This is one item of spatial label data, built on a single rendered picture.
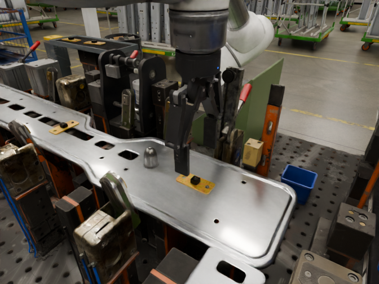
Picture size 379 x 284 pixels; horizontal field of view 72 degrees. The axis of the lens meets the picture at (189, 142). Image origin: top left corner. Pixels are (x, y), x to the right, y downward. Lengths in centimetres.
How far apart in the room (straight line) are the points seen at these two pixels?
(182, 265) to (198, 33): 36
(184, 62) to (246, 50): 84
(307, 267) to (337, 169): 89
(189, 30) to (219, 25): 4
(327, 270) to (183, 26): 38
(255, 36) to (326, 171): 64
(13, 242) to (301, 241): 88
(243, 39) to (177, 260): 95
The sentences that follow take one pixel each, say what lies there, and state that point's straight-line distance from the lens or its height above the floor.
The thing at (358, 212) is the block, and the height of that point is 108.
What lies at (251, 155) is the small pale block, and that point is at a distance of 61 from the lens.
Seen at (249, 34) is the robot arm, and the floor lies 118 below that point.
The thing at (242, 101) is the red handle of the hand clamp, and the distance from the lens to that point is 69.
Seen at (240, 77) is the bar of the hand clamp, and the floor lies 120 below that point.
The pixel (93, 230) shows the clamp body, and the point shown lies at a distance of 47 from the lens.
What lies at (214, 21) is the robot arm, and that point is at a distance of 41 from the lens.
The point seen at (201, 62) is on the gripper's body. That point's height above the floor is 127.
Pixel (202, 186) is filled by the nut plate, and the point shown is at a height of 100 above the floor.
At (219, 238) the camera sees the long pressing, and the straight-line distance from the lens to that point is 49.
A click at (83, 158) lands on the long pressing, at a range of 71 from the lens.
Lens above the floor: 139
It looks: 32 degrees down
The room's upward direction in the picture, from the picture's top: straight up
